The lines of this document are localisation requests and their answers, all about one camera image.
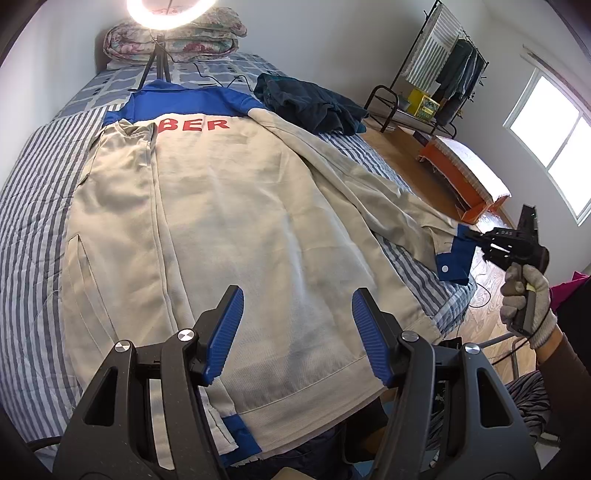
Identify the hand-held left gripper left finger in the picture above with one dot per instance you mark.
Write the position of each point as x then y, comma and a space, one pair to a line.
226, 332

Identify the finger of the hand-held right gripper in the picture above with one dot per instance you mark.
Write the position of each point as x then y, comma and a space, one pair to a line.
475, 236
494, 257

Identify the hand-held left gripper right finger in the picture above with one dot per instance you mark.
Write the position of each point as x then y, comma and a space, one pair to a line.
369, 337

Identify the beige and blue jacket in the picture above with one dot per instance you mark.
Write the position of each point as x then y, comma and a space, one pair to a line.
254, 207

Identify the person's right forearm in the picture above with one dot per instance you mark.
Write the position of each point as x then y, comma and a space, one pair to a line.
563, 378

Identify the dark hanging clothes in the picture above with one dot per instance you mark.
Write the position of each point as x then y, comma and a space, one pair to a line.
457, 69

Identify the black clothes rack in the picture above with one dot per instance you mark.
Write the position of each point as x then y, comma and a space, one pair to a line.
413, 46

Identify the dark blue clothes pile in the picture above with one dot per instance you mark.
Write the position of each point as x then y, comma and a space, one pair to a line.
304, 104

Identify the person's right hand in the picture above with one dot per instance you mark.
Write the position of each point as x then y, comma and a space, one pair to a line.
542, 295

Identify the pink cloth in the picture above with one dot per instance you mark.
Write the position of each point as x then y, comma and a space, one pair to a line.
575, 290

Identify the orange bench with white cover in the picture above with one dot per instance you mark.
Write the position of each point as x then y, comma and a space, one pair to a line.
466, 166

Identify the window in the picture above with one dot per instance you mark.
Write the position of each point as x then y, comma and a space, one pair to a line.
554, 129

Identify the yellow box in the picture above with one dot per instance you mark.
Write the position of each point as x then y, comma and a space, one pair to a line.
422, 104

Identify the black white striped cloth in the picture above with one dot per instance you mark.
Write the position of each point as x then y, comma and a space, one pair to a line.
526, 401

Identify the grey striped towel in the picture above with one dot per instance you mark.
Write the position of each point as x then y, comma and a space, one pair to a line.
434, 46

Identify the blue checkered bed sheet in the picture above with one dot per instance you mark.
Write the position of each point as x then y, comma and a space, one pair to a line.
92, 92

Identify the black tripod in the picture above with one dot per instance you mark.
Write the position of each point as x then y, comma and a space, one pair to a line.
159, 46

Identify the folded floral quilt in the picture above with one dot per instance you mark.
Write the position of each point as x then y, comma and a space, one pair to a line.
203, 37

